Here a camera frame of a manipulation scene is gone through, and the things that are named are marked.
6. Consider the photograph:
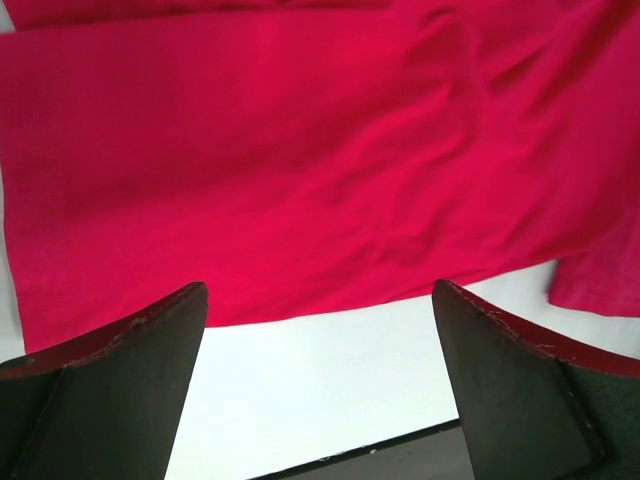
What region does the crimson red t shirt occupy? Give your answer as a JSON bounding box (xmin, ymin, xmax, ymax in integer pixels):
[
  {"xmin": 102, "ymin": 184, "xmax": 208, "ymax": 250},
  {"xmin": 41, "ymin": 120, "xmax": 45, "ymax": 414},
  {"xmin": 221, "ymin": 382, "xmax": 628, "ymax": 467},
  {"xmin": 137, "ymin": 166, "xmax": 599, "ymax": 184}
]
[{"xmin": 1, "ymin": 1, "xmax": 639, "ymax": 352}]

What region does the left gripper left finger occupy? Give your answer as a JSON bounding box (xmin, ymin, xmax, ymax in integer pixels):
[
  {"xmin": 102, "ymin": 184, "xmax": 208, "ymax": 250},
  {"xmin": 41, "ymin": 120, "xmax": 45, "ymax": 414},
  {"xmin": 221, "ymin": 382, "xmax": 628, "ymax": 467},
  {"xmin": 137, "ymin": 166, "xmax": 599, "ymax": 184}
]
[{"xmin": 1, "ymin": 283, "xmax": 208, "ymax": 479}]

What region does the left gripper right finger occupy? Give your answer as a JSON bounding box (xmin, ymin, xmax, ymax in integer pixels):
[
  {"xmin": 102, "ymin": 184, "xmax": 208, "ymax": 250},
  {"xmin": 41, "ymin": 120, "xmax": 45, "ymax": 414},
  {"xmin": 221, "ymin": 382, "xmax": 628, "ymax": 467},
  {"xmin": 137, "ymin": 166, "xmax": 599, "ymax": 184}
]
[{"xmin": 432, "ymin": 280, "xmax": 639, "ymax": 480}]

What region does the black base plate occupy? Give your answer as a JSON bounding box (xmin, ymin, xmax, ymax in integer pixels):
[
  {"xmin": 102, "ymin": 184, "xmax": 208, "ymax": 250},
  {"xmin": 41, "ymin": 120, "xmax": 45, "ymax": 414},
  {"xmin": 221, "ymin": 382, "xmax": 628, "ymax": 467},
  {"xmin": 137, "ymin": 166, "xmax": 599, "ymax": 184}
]
[{"xmin": 261, "ymin": 420, "xmax": 474, "ymax": 480}]

